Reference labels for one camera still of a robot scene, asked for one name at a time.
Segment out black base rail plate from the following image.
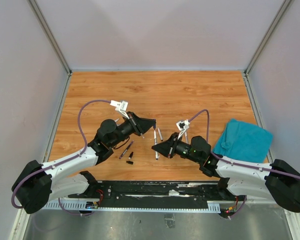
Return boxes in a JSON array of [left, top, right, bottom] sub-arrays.
[[89, 180, 231, 208]]

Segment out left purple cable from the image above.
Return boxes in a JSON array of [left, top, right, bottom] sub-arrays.
[[11, 99, 112, 216]]

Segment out white pen black end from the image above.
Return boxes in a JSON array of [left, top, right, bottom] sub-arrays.
[[157, 127, 164, 142]]

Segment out grey slotted cable duct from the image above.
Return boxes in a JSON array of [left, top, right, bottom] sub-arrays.
[[43, 199, 221, 214]]

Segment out purple cable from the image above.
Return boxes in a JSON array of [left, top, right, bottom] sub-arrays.
[[11, 99, 112, 216], [188, 109, 300, 193]]

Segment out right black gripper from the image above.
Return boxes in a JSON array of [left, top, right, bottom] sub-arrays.
[[152, 131, 202, 164]]

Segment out teal cloth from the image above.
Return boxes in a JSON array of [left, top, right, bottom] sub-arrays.
[[212, 118, 273, 164]]

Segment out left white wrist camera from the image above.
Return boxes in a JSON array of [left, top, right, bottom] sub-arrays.
[[110, 100, 129, 119]]

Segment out blue pen cap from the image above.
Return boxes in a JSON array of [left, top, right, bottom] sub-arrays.
[[153, 119, 157, 130]]

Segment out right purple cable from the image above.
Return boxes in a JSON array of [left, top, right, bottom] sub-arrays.
[[188, 109, 300, 193]]

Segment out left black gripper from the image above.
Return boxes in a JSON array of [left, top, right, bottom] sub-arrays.
[[109, 111, 156, 148]]

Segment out right aluminium frame post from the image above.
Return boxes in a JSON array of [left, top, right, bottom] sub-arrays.
[[243, 0, 295, 76]]

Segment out dark purple pen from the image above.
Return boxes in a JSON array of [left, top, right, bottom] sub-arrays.
[[118, 140, 134, 159]]

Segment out white pen black tip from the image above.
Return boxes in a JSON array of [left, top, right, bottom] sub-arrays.
[[153, 129, 159, 161]]

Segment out left aluminium frame post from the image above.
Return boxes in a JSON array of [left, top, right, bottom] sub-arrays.
[[27, 0, 72, 75]]

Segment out aluminium frame post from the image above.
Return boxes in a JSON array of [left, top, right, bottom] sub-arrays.
[[27, 0, 72, 75], [243, 0, 295, 76]]

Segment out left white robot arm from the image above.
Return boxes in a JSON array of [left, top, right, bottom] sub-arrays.
[[11, 111, 156, 214]]

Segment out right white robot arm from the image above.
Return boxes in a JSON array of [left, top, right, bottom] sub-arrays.
[[151, 132, 300, 213]]

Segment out white marker yellow end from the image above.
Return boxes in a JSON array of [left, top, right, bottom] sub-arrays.
[[184, 132, 189, 144]]

